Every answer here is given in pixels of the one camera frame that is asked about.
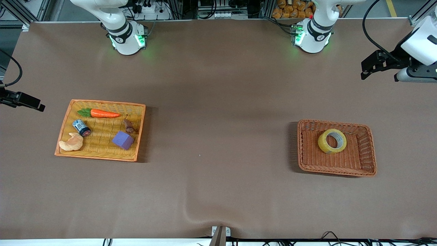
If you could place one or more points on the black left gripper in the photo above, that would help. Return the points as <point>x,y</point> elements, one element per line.
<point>397,57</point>

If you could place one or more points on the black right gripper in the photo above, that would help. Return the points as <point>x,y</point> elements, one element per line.
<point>13,98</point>

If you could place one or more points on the yellow tape roll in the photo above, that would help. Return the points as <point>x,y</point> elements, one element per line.
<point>322,143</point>

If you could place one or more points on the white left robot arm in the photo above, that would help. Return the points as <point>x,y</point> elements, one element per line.
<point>314,37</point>

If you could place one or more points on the small jar blue label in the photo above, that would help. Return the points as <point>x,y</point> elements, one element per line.
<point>81,127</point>

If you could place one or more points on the toy croissant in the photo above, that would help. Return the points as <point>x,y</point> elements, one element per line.
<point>71,143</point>

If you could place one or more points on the orange toy carrot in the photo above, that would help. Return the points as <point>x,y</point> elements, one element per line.
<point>104,113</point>

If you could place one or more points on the yellow wicker basket orange rim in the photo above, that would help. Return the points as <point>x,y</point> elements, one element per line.
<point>102,131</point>

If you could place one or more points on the crate of bread toys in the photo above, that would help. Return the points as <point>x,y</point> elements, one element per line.
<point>292,8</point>

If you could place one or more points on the purple foam cube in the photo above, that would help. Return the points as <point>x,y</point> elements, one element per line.
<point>122,139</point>

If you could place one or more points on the brown toy root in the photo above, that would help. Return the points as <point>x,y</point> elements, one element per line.
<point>129,126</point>

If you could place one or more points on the brown wicker basket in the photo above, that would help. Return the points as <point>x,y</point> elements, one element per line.
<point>314,157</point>

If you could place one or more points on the large white power strip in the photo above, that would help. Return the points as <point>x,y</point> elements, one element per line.
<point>153,12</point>

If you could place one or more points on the aluminium frame profile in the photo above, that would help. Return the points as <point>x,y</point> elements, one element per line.
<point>20,12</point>
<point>421,13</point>

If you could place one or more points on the metal table clamp bracket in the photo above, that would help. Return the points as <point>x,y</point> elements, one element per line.
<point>221,235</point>

